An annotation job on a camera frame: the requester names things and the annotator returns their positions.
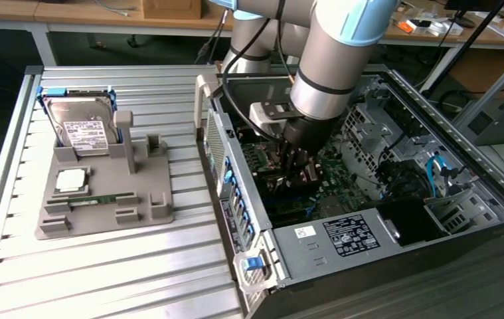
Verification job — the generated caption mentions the black graphics card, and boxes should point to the black graphics card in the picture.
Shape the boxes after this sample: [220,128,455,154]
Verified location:
[258,159,323,200]

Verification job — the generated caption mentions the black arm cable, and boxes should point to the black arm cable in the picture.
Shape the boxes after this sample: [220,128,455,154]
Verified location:
[194,0,289,139]

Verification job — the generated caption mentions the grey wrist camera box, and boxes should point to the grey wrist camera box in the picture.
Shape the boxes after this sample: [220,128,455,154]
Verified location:
[250,101,301,134]

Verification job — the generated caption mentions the hard disk in blue carrier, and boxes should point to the hard disk in blue carrier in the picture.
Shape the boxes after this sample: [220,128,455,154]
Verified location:
[36,86,123,158]

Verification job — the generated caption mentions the orange small box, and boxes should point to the orange small box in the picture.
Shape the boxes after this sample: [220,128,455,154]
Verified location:
[398,19,430,35]

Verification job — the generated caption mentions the black slanted pole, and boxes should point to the black slanted pole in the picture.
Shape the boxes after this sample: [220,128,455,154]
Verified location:
[419,0,504,98]

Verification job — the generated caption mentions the black monitor stand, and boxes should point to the black monitor stand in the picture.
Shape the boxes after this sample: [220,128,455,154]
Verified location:
[445,0,478,28]

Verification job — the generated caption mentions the white small box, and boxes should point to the white small box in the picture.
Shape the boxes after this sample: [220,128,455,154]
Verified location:
[429,20,465,37]

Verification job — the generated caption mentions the blue case release latch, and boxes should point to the blue case release latch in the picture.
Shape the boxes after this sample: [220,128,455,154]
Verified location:
[239,256,264,272]

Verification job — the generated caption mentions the green motherboard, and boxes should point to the green motherboard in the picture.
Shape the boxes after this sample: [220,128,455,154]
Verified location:
[238,132,369,227]

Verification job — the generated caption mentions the brown cardboard box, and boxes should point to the brown cardboard box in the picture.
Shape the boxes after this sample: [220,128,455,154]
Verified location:
[140,0,203,20]

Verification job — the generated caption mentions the silver chipset heatsink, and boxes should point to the silver chipset heatsink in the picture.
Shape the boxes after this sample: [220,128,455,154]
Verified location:
[321,195,350,215]

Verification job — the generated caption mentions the silver CPU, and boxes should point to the silver CPU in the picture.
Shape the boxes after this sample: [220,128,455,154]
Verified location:
[55,169,90,193]

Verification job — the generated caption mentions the grey cabinet box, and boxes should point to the grey cabinet box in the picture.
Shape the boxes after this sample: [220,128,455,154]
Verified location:
[453,96,504,147]

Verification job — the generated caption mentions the light blue disk wire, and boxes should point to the light blue disk wire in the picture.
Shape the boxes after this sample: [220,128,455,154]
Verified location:
[426,153,453,200]

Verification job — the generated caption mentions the black open PC case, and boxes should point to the black open PC case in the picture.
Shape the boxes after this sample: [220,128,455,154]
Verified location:
[194,62,504,319]

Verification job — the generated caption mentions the wooden desk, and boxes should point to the wooden desk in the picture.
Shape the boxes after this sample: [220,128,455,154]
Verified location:
[0,0,504,51]

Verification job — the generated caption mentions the grey parts rack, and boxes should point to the grey parts rack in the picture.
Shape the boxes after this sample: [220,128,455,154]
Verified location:
[34,109,178,241]

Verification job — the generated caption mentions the green RAM stick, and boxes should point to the green RAM stick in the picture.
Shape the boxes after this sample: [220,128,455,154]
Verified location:
[50,193,134,205]

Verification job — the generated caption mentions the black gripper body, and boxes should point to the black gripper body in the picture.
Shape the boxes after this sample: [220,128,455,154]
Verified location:
[282,115,341,156]

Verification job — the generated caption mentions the light grey loose cable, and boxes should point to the light grey loose cable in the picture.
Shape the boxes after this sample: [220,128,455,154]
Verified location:
[94,0,140,17]

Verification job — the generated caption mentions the grey power supply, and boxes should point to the grey power supply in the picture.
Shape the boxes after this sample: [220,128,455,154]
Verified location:
[271,207,402,280]

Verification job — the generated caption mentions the black sleeved power wires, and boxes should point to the black sleeved power wires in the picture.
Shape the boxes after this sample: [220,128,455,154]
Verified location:
[374,146,430,200]

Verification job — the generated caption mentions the grey disk bay tray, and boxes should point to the grey disk bay tray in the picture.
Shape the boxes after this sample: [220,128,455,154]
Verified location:
[425,192,490,235]

